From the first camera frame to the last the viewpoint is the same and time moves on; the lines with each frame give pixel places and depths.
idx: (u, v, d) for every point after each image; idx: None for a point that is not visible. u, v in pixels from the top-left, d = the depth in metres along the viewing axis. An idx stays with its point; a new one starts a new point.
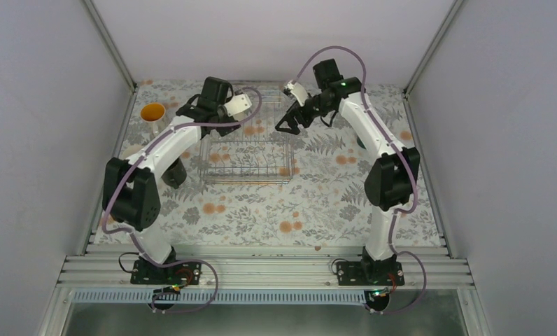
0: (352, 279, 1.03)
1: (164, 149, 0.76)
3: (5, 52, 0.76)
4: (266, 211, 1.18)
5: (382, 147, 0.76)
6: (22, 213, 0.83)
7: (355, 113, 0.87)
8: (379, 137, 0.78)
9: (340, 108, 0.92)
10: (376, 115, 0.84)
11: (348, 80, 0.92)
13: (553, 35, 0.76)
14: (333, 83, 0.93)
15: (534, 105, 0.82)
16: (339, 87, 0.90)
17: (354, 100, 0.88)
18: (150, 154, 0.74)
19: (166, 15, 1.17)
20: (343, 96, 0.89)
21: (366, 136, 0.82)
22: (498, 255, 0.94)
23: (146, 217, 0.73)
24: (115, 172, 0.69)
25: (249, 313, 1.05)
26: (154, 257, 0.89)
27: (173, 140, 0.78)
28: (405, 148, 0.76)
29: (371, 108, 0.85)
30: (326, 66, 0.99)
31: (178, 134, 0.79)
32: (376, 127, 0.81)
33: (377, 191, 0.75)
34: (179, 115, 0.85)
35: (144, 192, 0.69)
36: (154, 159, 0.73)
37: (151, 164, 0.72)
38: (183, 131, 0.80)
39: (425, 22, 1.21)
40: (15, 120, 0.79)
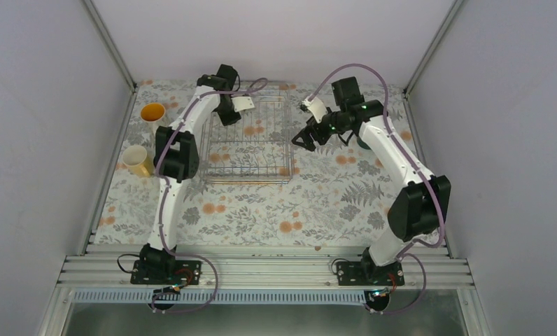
0: (352, 279, 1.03)
1: (196, 113, 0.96)
3: (5, 52, 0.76)
4: (266, 211, 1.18)
5: (409, 175, 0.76)
6: (22, 214, 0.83)
7: (377, 138, 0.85)
8: (405, 165, 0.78)
9: (361, 131, 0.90)
10: (400, 141, 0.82)
11: (371, 101, 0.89)
13: (553, 36, 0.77)
14: (354, 107, 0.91)
15: (534, 105, 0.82)
16: (360, 111, 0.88)
17: (377, 125, 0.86)
18: (186, 120, 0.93)
19: (166, 15, 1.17)
20: (364, 121, 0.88)
21: (392, 164, 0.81)
22: (498, 255, 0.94)
23: (191, 170, 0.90)
24: (164, 134, 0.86)
25: (249, 313, 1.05)
26: (166, 236, 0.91)
27: (201, 103, 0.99)
28: (432, 176, 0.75)
29: (395, 134, 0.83)
30: (348, 85, 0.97)
31: (203, 101, 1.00)
32: (402, 153, 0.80)
33: (403, 223, 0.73)
34: (199, 85, 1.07)
35: (189, 150, 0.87)
36: (191, 124, 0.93)
37: (190, 127, 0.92)
38: (206, 99, 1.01)
39: (425, 22, 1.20)
40: (15, 121, 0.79)
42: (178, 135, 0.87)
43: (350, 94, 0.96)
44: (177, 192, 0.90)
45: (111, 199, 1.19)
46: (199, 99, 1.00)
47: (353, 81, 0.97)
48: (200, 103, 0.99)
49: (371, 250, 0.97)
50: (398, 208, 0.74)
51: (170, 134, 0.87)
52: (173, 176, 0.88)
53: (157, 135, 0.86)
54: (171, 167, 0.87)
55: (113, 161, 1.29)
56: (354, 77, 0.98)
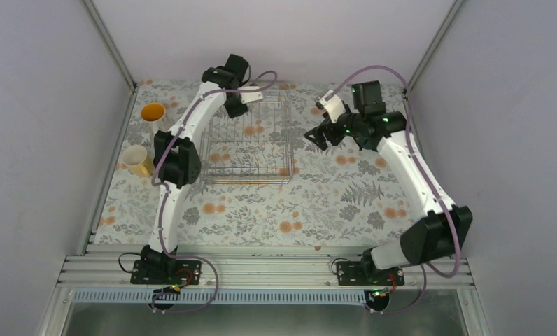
0: (352, 279, 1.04)
1: (198, 117, 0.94)
3: (7, 52, 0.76)
4: (266, 211, 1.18)
5: (429, 203, 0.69)
6: (22, 214, 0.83)
7: (397, 156, 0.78)
8: (425, 191, 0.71)
9: (380, 147, 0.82)
10: (421, 163, 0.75)
11: (393, 115, 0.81)
13: (553, 36, 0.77)
14: (376, 120, 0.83)
15: (534, 105, 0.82)
16: (381, 124, 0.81)
17: (397, 143, 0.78)
18: (187, 124, 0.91)
19: (166, 15, 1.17)
20: (385, 137, 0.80)
21: (411, 187, 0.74)
22: (497, 255, 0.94)
23: (191, 174, 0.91)
24: (162, 141, 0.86)
25: (249, 313, 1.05)
26: (166, 241, 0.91)
27: (203, 106, 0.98)
28: (454, 206, 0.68)
29: (416, 153, 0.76)
30: (371, 91, 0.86)
31: (206, 101, 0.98)
32: (422, 176, 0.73)
33: (418, 251, 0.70)
34: (205, 80, 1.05)
35: (188, 155, 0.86)
36: (191, 128, 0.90)
37: (189, 132, 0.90)
38: (210, 98, 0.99)
39: (425, 22, 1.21)
40: (16, 120, 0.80)
42: (177, 142, 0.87)
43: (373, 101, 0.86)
44: (177, 197, 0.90)
45: (111, 199, 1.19)
46: (201, 100, 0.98)
47: (376, 87, 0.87)
48: (202, 106, 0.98)
49: (374, 251, 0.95)
50: (414, 236, 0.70)
51: (168, 141, 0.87)
52: (174, 182, 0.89)
53: (157, 141, 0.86)
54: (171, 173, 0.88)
55: (113, 161, 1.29)
56: (378, 82, 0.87)
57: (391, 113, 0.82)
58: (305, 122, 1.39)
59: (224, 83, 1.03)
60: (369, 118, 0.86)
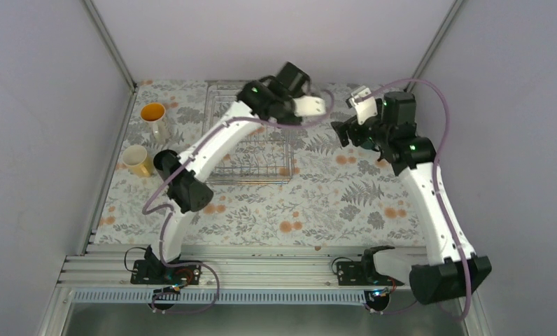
0: (352, 279, 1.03)
1: (214, 148, 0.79)
3: (7, 52, 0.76)
4: (266, 211, 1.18)
5: (447, 248, 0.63)
6: (22, 214, 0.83)
7: (418, 190, 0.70)
8: (444, 234, 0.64)
9: (402, 175, 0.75)
10: (446, 203, 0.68)
11: (421, 143, 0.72)
13: (553, 36, 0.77)
14: (402, 146, 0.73)
15: (533, 105, 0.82)
16: (406, 151, 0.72)
17: (422, 175, 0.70)
18: (196, 155, 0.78)
19: (166, 15, 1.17)
20: (410, 166, 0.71)
21: (429, 227, 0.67)
22: (497, 255, 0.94)
23: (199, 204, 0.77)
24: (169, 165, 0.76)
25: (249, 312, 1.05)
26: (164, 253, 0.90)
27: (223, 134, 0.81)
28: (473, 255, 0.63)
29: (441, 192, 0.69)
30: (404, 112, 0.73)
31: (229, 129, 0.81)
32: (443, 217, 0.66)
33: (426, 294, 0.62)
34: (239, 99, 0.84)
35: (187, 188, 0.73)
36: (201, 161, 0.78)
37: (196, 166, 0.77)
38: (236, 125, 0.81)
39: (425, 22, 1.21)
40: (16, 120, 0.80)
42: (182, 173, 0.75)
43: (402, 123, 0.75)
44: (181, 218, 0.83)
45: (111, 199, 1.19)
46: (224, 127, 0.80)
47: (411, 106, 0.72)
48: (222, 133, 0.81)
49: (376, 254, 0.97)
50: (424, 278, 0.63)
51: (173, 168, 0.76)
52: (179, 204, 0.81)
53: (165, 164, 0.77)
54: (178, 196, 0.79)
55: (113, 161, 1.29)
56: (415, 102, 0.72)
57: (418, 141, 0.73)
58: (305, 122, 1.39)
59: (259, 106, 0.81)
60: (394, 142, 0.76)
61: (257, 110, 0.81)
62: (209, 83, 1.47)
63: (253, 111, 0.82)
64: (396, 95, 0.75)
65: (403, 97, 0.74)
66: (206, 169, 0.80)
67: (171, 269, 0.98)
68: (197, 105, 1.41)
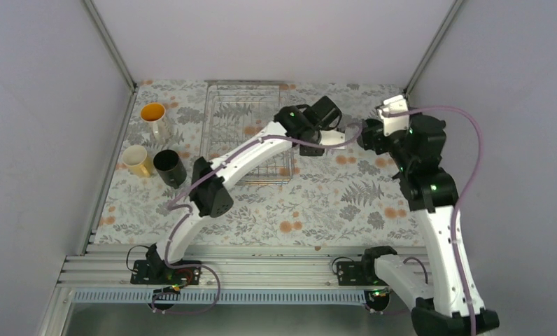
0: (352, 279, 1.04)
1: (247, 159, 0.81)
3: (8, 52, 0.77)
4: (266, 211, 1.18)
5: (456, 303, 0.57)
6: (22, 213, 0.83)
7: (432, 234, 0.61)
8: (455, 287, 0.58)
9: (417, 213, 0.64)
10: (461, 253, 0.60)
11: (442, 182, 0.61)
13: (552, 36, 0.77)
14: (421, 184, 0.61)
15: (533, 105, 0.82)
16: (426, 193, 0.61)
17: (439, 219, 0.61)
18: (229, 164, 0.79)
19: (166, 15, 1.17)
20: (427, 209, 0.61)
21: (439, 275, 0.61)
22: (497, 255, 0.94)
23: (217, 210, 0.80)
24: (200, 170, 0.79)
25: (249, 312, 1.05)
26: (169, 254, 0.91)
27: (256, 150, 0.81)
28: (483, 309, 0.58)
29: (457, 240, 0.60)
30: (427, 148, 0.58)
31: (264, 145, 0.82)
32: (457, 267, 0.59)
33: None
34: (276, 120, 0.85)
35: (215, 194, 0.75)
36: (231, 169, 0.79)
37: (227, 173, 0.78)
38: (270, 143, 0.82)
39: (425, 22, 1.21)
40: (17, 120, 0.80)
42: (210, 179, 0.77)
43: (425, 159, 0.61)
44: (196, 222, 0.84)
45: (111, 199, 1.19)
46: (258, 142, 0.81)
47: (439, 142, 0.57)
48: (255, 148, 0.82)
49: (377, 259, 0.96)
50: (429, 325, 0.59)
51: (203, 173, 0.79)
52: (199, 207, 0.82)
53: (196, 167, 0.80)
54: (199, 199, 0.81)
55: (113, 161, 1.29)
56: (446, 138, 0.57)
57: (439, 178, 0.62)
58: None
59: (295, 130, 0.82)
60: (413, 176, 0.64)
61: (292, 132, 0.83)
62: (209, 83, 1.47)
63: (288, 133, 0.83)
64: (424, 122, 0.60)
65: (433, 128, 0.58)
66: (234, 177, 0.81)
67: (171, 270, 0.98)
68: (197, 105, 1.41)
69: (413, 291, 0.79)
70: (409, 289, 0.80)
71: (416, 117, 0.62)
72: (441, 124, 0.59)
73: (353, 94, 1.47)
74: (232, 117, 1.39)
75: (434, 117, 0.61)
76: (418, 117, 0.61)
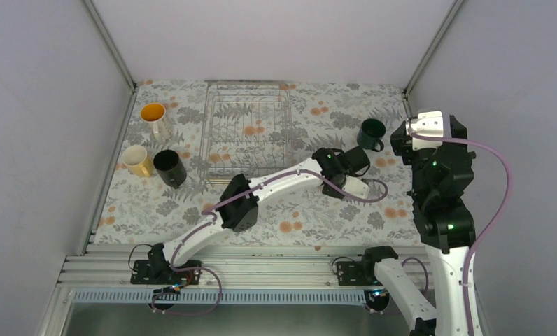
0: (352, 279, 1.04)
1: (281, 185, 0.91)
3: (7, 50, 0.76)
4: (266, 212, 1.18)
5: None
6: (22, 213, 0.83)
7: (443, 275, 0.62)
8: (460, 328, 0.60)
9: (429, 247, 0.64)
10: (470, 295, 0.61)
11: (460, 218, 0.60)
13: (554, 34, 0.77)
14: (438, 220, 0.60)
15: (534, 103, 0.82)
16: (443, 231, 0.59)
17: (453, 261, 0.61)
18: (266, 185, 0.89)
19: (166, 15, 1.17)
20: (442, 249, 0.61)
21: (444, 311, 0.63)
22: (497, 255, 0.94)
23: (241, 226, 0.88)
24: (238, 185, 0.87)
25: (248, 313, 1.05)
26: (176, 257, 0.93)
27: (293, 179, 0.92)
28: None
29: (469, 283, 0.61)
30: (450, 185, 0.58)
31: (300, 177, 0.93)
32: (464, 309, 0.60)
33: None
34: (314, 157, 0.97)
35: (245, 212, 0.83)
36: (266, 192, 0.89)
37: (262, 194, 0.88)
38: (306, 176, 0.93)
39: (425, 22, 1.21)
40: (16, 119, 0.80)
42: (245, 197, 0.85)
43: (446, 194, 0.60)
44: (215, 233, 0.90)
45: (111, 199, 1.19)
46: (296, 173, 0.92)
47: (464, 180, 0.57)
48: (292, 177, 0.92)
49: (378, 262, 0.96)
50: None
51: (241, 189, 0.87)
52: (223, 218, 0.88)
53: (235, 182, 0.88)
54: (227, 211, 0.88)
55: (113, 161, 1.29)
56: (472, 177, 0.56)
57: (458, 215, 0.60)
58: (306, 122, 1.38)
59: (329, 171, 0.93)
60: (429, 208, 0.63)
61: (327, 172, 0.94)
62: (209, 83, 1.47)
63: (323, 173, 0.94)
64: (450, 157, 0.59)
65: (460, 165, 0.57)
66: (266, 197, 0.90)
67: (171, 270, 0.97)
68: (197, 105, 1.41)
69: (413, 309, 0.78)
70: (409, 306, 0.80)
71: (442, 148, 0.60)
72: (469, 159, 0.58)
73: (353, 93, 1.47)
74: (232, 117, 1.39)
75: (463, 151, 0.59)
76: (443, 150, 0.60)
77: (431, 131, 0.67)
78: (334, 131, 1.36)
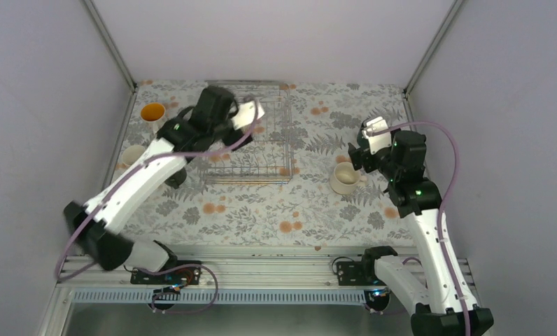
0: (352, 279, 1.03)
1: (131, 191, 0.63)
3: (7, 52, 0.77)
4: (266, 211, 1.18)
5: (448, 298, 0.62)
6: (22, 213, 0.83)
7: (422, 237, 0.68)
8: (447, 284, 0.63)
9: (406, 219, 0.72)
10: (450, 252, 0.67)
11: (427, 189, 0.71)
13: (553, 36, 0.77)
14: (409, 191, 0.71)
15: (534, 104, 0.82)
16: (413, 197, 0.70)
17: (426, 221, 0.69)
18: (109, 201, 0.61)
19: (166, 15, 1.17)
20: (415, 212, 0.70)
21: (431, 274, 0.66)
22: (497, 255, 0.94)
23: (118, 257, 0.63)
24: (72, 218, 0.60)
25: (249, 313, 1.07)
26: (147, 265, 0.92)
27: (141, 178, 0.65)
28: (475, 306, 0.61)
29: (445, 240, 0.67)
30: (412, 158, 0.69)
31: (149, 169, 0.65)
32: (446, 264, 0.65)
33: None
34: (159, 138, 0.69)
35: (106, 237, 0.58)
36: (115, 208, 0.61)
37: (110, 213, 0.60)
38: (156, 164, 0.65)
39: (425, 22, 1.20)
40: (16, 121, 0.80)
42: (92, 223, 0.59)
43: (411, 167, 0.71)
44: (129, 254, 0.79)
45: None
46: (141, 167, 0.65)
47: (421, 152, 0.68)
48: (140, 176, 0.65)
49: (378, 260, 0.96)
50: (427, 332, 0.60)
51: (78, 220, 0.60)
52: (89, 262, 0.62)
53: (66, 218, 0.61)
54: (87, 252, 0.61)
55: (112, 161, 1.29)
56: (426, 149, 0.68)
57: (425, 186, 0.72)
58: (305, 122, 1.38)
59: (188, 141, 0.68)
60: (400, 184, 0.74)
61: (180, 145, 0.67)
62: (209, 83, 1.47)
63: (175, 148, 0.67)
64: (407, 136, 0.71)
65: (415, 141, 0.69)
66: (121, 217, 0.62)
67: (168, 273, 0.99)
68: None
69: (413, 296, 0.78)
70: (409, 293, 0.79)
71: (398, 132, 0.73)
72: (421, 137, 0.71)
73: (353, 93, 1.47)
74: None
75: (416, 133, 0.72)
76: (401, 133, 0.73)
77: (241, 113, 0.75)
78: (333, 130, 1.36)
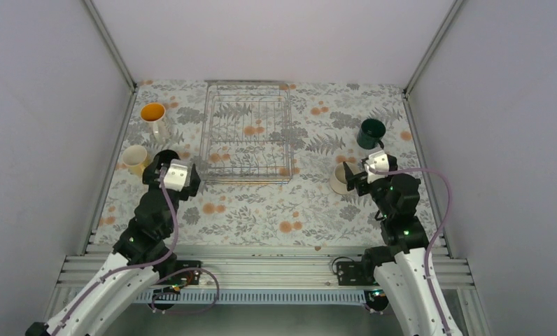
0: (352, 279, 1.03)
1: (88, 307, 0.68)
3: (7, 51, 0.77)
4: (266, 211, 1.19)
5: (437, 333, 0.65)
6: (21, 211, 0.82)
7: (411, 274, 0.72)
8: (434, 319, 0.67)
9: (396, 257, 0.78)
10: (436, 287, 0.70)
11: (415, 230, 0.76)
13: (553, 36, 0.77)
14: (398, 232, 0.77)
15: (534, 103, 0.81)
16: (402, 236, 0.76)
17: (414, 259, 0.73)
18: (68, 321, 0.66)
19: (166, 15, 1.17)
20: (404, 250, 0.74)
21: (420, 308, 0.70)
22: (498, 255, 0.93)
23: None
24: None
25: (249, 313, 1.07)
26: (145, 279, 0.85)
27: (99, 293, 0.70)
28: None
29: (432, 276, 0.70)
30: (405, 203, 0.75)
31: (106, 283, 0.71)
32: (432, 298, 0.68)
33: None
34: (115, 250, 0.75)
35: None
36: (73, 327, 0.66)
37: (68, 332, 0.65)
38: (113, 278, 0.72)
39: (425, 22, 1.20)
40: (15, 119, 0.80)
42: None
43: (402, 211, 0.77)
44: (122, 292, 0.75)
45: (111, 199, 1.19)
46: (99, 283, 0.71)
47: (413, 199, 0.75)
48: (96, 291, 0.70)
49: (378, 267, 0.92)
50: None
51: None
52: None
53: None
54: None
55: (112, 161, 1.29)
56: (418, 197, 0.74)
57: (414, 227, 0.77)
58: (305, 122, 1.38)
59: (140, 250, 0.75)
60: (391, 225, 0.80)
61: (135, 257, 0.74)
62: (209, 83, 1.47)
63: (130, 260, 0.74)
64: (402, 183, 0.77)
65: (407, 187, 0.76)
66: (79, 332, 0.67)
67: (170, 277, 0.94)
68: (197, 105, 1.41)
69: (410, 324, 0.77)
70: (406, 319, 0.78)
71: (395, 177, 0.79)
72: (415, 183, 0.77)
73: (353, 94, 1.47)
74: (232, 117, 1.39)
75: (411, 178, 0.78)
76: (397, 178, 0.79)
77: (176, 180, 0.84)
78: (333, 130, 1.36)
